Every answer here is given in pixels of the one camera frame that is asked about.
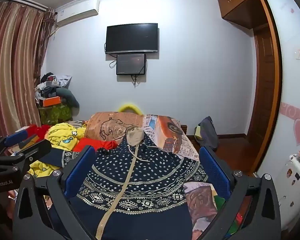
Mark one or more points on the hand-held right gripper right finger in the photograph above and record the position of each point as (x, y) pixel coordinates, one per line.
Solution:
(215, 172)

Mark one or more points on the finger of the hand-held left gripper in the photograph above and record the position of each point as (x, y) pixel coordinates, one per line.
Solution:
(15, 137)
(37, 148)

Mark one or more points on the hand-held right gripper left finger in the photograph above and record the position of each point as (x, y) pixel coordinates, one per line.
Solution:
(80, 172)

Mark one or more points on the navy patterned hooded garment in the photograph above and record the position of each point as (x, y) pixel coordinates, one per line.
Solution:
(140, 180)

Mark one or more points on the red fuzzy cloth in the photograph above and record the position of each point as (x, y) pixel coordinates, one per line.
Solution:
(38, 131)

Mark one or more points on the yellow cartoon pajamas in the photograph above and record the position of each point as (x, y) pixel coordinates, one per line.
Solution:
(62, 135)

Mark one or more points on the colourful printed sheet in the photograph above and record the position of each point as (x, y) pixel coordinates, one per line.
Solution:
(220, 202)

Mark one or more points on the red garment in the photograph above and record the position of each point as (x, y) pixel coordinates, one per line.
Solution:
(95, 143)

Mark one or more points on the green patterned cloth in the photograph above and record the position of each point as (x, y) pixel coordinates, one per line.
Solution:
(55, 115)

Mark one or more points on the striped cloth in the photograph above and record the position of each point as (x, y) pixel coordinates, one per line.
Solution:
(78, 124)

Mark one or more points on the orange box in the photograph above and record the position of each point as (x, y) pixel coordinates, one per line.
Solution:
(52, 101)

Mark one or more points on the brown newspaper printed blanket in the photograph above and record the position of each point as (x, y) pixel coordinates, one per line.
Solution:
(110, 125)

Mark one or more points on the grey cushion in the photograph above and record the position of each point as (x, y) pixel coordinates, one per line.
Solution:
(70, 96)

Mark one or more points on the clutter pile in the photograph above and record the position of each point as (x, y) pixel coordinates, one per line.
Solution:
(48, 85)

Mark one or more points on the striped red brown curtain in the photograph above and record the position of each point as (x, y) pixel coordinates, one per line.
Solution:
(15, 67)

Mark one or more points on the white appliance with stickers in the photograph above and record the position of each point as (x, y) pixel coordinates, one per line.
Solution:
(292, 180)

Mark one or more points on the yellow hoop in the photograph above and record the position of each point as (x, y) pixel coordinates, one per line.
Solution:
(130, 106)

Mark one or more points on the wooden door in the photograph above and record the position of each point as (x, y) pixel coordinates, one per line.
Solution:
(263, 85)

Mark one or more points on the small black monitor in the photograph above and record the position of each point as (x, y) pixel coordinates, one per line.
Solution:
(130, 64)

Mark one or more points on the curtain rod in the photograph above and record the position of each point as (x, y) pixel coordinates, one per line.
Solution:
(27, 2)

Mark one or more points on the white air conditioner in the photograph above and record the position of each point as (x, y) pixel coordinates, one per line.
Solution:
(77, 12)

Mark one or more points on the large black television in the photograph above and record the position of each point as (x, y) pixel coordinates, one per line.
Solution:
(131, 38)

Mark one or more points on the white wardrobe sliding door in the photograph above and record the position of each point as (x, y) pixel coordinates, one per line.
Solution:
(292, 25)

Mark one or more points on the wooden overhead cabinet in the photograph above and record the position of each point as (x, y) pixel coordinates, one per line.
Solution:
(240, 2)

